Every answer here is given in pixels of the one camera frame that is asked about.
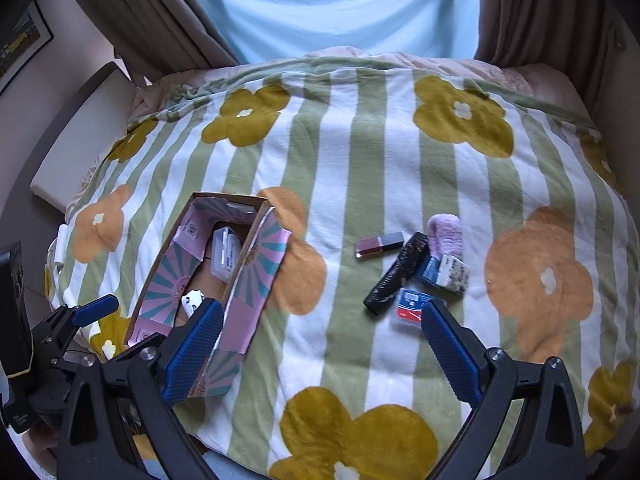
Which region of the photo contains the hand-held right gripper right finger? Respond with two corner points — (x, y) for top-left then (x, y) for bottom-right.
(421, 298), (586, 480)

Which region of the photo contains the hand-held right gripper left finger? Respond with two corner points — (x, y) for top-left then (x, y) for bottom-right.
(59, 298), (224, 480)

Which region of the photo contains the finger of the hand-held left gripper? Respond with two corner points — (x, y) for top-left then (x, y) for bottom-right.
(47, 295), (121, 356)

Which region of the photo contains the small red and blue box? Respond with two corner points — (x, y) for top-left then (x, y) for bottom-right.
(391, 288), (435, 330)

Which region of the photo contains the patterned cardboard box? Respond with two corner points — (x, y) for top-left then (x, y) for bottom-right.
(123, 191), (293, 402)

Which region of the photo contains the blue and white packet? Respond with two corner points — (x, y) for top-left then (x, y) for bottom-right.
(415, 254), (472, 295)

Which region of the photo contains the black bag roll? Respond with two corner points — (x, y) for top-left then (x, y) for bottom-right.
(363, 232), (430, 318)

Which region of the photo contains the pink fluffy cloth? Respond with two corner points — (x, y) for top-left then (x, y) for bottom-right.
(426, 213), (466, 267)

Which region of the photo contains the dark red lipstick tube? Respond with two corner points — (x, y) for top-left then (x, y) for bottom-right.
(354, 231), (405, 260)

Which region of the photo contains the small panda figure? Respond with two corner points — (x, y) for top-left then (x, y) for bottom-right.
(181, 288), (207, 318)

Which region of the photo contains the clear plastic case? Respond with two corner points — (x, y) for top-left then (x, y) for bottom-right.
(210, 226), (247, 279)

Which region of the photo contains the flower striped blanket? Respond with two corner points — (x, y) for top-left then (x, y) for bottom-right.
(44, 55), (638, 480)

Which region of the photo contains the white padded headboard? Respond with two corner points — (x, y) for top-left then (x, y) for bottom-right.
(30, 60), (138, 211)

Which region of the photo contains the brown curtain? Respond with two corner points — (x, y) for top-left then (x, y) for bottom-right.
(70, 0), (241, 86)

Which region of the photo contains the light blue sheer curtain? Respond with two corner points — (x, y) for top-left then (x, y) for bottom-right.
(175, 0), (481, 63)

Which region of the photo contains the framed wall picture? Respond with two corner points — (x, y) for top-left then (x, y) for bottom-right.
(0, 0), (55, 96)

